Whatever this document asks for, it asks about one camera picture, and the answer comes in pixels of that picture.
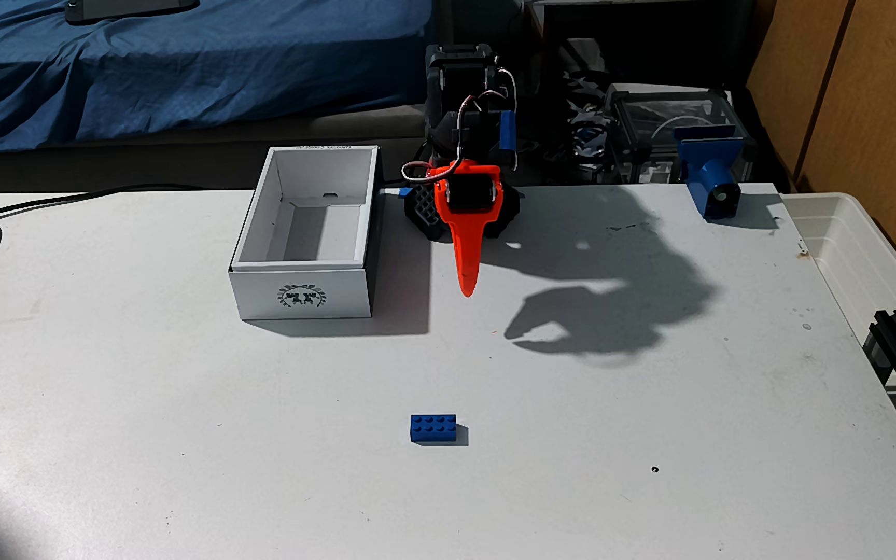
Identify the white cardboard box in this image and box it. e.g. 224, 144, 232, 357
229, 145, 381, 321

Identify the blue toy brick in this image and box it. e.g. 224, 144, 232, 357
410, 414, 457, 444

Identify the black white patterned object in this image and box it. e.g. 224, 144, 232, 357
561, 39, 616, 164

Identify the clear plastic case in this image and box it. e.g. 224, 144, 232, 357
606, 84, 756, 185

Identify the blue bed sheet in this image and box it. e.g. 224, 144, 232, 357
0, 0, 435, 157

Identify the white plastic bin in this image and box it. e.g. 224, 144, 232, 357
781, 192, 896, 437

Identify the wooden cabinet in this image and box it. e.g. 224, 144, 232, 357
745, 0, 896, 308

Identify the white servo cable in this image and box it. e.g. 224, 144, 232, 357
401, 117, 466, 185

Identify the blue printed clamp mount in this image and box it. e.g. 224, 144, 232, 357
674, 124, 746, 221

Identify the long black cable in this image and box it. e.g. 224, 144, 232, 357
0, 184, 216, 225

